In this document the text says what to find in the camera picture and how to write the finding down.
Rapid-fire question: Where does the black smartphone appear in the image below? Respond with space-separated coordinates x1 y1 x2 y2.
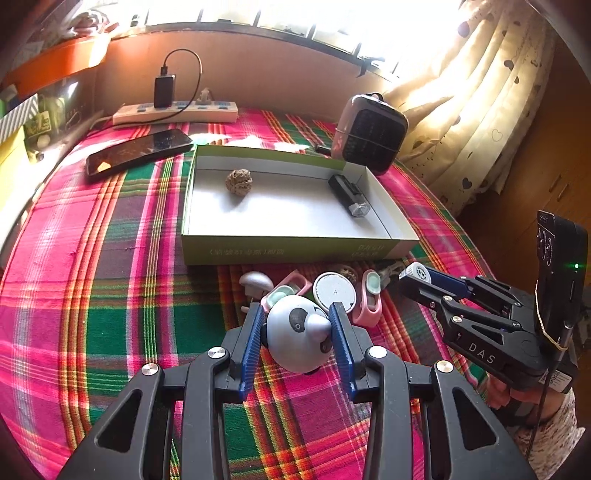
85 128 195 182

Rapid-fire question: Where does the person's right hand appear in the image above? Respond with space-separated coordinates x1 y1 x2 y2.
482 374 522 416

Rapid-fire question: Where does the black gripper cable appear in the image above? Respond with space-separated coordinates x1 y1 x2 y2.
524 323 578 462

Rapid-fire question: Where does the white usb cable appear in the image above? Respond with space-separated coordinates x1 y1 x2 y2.
376 261 407 283

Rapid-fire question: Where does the white dome plug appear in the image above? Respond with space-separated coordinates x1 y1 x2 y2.
239 271 274 296

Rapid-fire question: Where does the cream heart print curtain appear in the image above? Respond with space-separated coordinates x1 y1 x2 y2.
383 0 559 217

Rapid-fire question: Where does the window frame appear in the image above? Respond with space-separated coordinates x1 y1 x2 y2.
129 0 402 79

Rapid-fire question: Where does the grey panda toy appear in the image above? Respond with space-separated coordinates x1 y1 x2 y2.
265 295 334 374

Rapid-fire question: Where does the grey desktop fan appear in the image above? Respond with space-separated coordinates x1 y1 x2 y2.
332 92 409 176

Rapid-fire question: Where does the white power strip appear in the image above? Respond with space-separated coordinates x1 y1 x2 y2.
112 100 239 125

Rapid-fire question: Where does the plaid tablecloth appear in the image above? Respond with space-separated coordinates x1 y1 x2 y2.
0 108 509 480

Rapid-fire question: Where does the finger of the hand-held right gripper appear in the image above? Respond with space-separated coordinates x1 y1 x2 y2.
399 264 525 320
398 277 522 334

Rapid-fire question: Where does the yellow box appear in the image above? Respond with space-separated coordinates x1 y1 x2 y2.
0 127 28 208

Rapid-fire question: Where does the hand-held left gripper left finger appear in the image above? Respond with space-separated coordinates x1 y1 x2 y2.
55 302 271 480

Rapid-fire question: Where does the black charger adapter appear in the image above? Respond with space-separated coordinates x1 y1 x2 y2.
153 74 177 110

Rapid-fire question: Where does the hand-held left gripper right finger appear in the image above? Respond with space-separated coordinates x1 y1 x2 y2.
329 301 539 480

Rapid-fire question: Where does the green and white cardboard box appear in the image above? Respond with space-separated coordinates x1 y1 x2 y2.
181 144 421 266

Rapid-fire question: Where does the clear plastic container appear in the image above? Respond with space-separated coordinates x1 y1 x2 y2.
28 76 98 153

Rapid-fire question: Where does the black charging cable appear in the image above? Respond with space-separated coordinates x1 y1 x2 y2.
159 48 203 121

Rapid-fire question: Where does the orange box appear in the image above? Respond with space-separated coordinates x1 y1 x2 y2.
4 34 112 88

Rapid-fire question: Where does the striped box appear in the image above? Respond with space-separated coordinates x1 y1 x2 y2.
0 95 40 141

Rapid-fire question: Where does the white round disc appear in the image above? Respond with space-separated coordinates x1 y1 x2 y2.
312 272 357 311

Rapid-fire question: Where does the wooden cabinet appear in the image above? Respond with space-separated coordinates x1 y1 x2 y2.
462 28 591 278

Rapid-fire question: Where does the black bike light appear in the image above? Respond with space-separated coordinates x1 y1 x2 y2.
328 174 370 219

